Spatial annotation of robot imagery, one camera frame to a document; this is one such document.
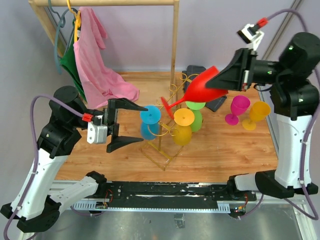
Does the red wine glass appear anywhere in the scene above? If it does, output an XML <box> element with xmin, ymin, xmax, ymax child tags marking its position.
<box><xmin>160</xmin><ymin>66</ymin><xmax>229</xmax><ymax>119</ymax></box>

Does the purple cable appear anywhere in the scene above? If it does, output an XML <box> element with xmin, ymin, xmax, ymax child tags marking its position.
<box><xmin>3</xmin><ymin>93</ymin><xmax>91</xmax><ymax>240</ymax></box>
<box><xmin>237</xmin><ymin>8</ymin><xmax>320</xmax><ymax>221</ymax></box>

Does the green wine glass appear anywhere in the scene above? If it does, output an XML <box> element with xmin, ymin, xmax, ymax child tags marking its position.
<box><xmin>186</xmin><ymin>101</ymin><xmax>206</xmax><ymax>132</ymax></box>

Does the orange wine glass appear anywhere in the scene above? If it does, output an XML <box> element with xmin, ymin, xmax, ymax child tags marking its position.
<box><xmin>242</xmin><ymin>101</ymin><xmax>271</xmax><ymax>131</ymax></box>
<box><xmin>172</xmin><ymin>108</ymin><xmax>195</xmax><ymax>146</ymax></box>

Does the wooden clothes rack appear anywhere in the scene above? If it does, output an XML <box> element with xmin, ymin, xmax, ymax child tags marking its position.
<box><xmin>29</xmin><ymin>0</ymin><xmax>179</xmax><ymax>103</ymax></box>

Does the green garment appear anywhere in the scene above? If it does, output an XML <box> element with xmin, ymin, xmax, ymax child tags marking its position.
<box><xmin>59</xmin><ymin>20</ymin><xmax>87</xmax><ymax>102</ymax></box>

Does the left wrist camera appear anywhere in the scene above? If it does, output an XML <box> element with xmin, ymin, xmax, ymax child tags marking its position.
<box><xmin>86</xmin><ymin>115</ymin><xmax>108</xmax><ymax>144</ymax></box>

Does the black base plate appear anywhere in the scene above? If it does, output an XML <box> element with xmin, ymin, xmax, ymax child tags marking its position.
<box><xmin>87</xmin><ymin>181</ymin><xmax>257</xmax><ymax>210</ymax></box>

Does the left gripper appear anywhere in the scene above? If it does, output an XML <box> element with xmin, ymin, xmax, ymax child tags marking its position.
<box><xmin>81</xmin><ymin>98</ymin><xmax>149</xmax><ymax>151</ymax></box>

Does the grey folded cloth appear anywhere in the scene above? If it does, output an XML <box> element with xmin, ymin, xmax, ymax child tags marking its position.
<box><xmin>182</xmin><ymin>65</ymin><xmax>227</xmax><ymax>112</ymax></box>

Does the pink garment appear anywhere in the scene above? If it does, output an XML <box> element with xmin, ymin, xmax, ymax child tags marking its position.
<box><xmin>73</xmin><ymin>7</ymin><xmax>140</xmax><ymax>109</ymax></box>

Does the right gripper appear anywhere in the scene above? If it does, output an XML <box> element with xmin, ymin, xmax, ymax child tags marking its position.
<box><xmin>204</xmin><ymin>48</ymin><xmax>289</xmax><ymax>92</ymax></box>

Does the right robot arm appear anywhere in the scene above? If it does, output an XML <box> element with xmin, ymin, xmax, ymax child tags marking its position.
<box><xmin>205</xmin><ymin>32</ymin><xmax>320</xmax><ymax>200</ymax></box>

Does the blue-grey hanger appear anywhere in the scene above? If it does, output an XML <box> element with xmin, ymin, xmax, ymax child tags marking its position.
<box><xmin>47</xmin><ymin>0</ymin><xmax>76</xmax><ymax>77</ymax></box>

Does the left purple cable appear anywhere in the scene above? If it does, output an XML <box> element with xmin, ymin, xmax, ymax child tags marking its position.
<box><xmin>3</xmin><ymin>93</ymin><xmax>91</xmax><ymax>240</ymax></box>

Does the pink wine glass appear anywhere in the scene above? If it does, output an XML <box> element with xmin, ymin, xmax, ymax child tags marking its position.
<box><xmin>225</xmin><ymin>95</ymin><xmax>251</xmax><ymax>126</ymax></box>

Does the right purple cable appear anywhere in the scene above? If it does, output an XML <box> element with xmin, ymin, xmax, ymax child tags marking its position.
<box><xmin>237</xmin><ymin>8</ymin><xmax>320</xmax><ymax>221</ymax></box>

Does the aluminium frame rail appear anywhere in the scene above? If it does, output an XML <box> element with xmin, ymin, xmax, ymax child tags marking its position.
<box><xmin>17</xmin><ymin>181</ymin><xmax>317</xmax><ymax>240</ymax></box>

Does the gold wire glass rack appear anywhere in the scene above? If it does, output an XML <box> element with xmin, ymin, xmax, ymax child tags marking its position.
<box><xmin>141</xmin><ymin>71</ymin><xmax>198</xmax><ymax>172</ymax></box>

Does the blue wine glass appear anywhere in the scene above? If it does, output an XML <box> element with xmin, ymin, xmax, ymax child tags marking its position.
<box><xmin>140</xmin><ymin>105</ymin><xmax>162</xmax><ymax>140</ymax></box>

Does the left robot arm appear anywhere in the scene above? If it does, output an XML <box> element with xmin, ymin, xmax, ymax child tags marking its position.
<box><xmin>0</xmin><ymin>85</ymin><xmax>146</xmax><ymax>234</ymax></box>

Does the yellow hanger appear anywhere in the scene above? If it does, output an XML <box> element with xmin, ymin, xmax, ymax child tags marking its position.
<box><xmin>66</xmin><ymin>0</ymin><xmax>81</xmax><ymax>43</ymax></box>

